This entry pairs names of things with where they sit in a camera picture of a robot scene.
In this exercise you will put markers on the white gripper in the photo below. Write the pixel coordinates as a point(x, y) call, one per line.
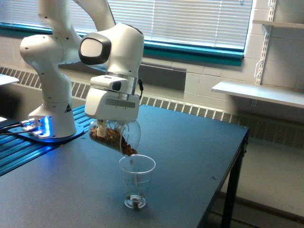
point(111, 97)

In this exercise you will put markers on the clear cup with brown nuts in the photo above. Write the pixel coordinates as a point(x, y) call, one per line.
point(121, 136)

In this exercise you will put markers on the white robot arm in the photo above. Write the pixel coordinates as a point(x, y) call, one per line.
point(116, 48)

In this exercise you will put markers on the clear empty plastic cup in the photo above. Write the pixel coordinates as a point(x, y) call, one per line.
point(137, 173)

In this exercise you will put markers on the blue ribbed aluminium plate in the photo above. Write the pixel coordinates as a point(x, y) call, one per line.
point(18, 150)

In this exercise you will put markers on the white desk at left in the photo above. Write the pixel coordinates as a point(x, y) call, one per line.
point(5, 80)

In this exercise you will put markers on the black table leg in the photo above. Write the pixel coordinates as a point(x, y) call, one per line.
point(233, 185)

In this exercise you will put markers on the white window blinds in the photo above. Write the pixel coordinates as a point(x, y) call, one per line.
point(211, 23)

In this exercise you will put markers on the white baseboard radiator grille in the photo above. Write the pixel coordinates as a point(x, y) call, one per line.
point(260, 128)

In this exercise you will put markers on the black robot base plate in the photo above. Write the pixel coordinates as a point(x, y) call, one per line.
point(63, 140)

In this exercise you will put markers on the white lower wall shelf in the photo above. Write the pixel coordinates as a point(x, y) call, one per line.
point(261, 93)

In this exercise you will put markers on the white wall shelf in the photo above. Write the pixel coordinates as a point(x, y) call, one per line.
point(261, 93)
point(278, 23)

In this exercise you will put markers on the white upper wall shelf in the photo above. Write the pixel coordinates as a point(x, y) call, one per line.
point(278, 23)

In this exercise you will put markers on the white shelf bracket rail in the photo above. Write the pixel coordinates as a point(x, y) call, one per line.
point(261, 63)

